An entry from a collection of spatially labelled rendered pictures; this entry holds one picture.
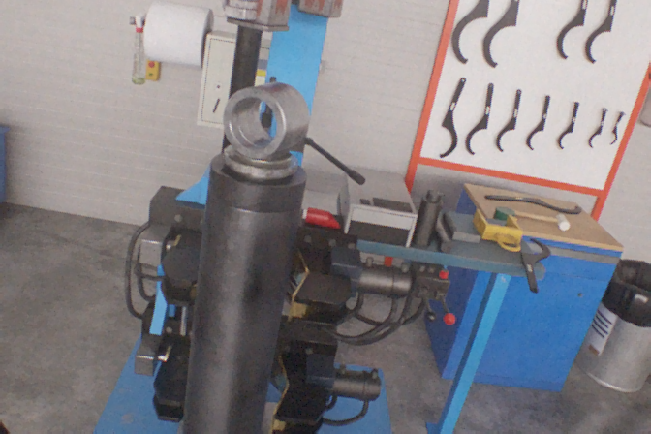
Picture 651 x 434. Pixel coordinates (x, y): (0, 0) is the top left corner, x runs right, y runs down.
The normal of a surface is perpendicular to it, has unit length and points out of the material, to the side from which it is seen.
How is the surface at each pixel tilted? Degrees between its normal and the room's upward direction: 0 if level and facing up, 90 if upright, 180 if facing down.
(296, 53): 90
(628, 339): 93
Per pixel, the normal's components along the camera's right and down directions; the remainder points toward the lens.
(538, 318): 0.02, 0.36
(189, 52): -0.04, 0.64
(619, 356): -0.58, 0.23
